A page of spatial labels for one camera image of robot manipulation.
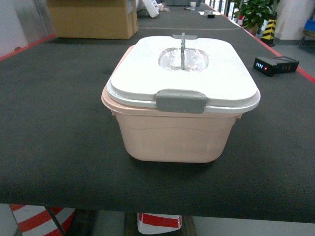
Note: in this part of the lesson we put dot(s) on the pink plastic storage box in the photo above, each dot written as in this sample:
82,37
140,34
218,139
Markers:
151,135

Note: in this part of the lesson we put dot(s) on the yellow black striped bollard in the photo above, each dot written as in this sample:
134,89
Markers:
269,33

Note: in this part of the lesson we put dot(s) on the cardboard box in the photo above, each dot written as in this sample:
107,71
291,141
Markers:
94,19

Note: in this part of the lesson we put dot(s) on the black battery pack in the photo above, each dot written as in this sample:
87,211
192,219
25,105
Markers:
270,66

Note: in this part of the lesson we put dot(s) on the white lid grey handle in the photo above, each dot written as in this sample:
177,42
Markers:
182,75

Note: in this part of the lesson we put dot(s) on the red white striped barrier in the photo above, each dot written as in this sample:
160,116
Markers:
41,221

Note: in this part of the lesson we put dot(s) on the potted green plant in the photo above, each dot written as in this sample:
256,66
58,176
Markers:
255,12

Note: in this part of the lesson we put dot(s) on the white paper cup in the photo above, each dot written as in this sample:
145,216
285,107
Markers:
192,5

